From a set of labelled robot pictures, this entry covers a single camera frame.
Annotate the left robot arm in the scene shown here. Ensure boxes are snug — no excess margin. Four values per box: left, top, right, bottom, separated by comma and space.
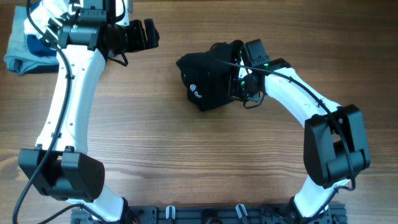
18, 1, 159, 223

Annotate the white shirt with black print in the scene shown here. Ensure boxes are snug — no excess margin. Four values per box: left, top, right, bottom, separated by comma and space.
24, 0, 83, 42

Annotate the black polo shirt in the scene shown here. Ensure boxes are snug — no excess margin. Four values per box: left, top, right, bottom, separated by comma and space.
176, 40, 243, 111

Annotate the light blue folded garment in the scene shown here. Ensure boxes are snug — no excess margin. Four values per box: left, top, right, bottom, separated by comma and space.
4, 6, 59, 75

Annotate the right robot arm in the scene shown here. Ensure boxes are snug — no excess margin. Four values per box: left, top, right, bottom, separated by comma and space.
229, 39, 371, 223

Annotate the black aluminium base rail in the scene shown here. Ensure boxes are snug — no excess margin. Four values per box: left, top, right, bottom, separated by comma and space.
70, 203, 348, 224

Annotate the dark blue folded garment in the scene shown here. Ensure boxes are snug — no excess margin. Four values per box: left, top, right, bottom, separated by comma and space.
24, 1, 57, 57

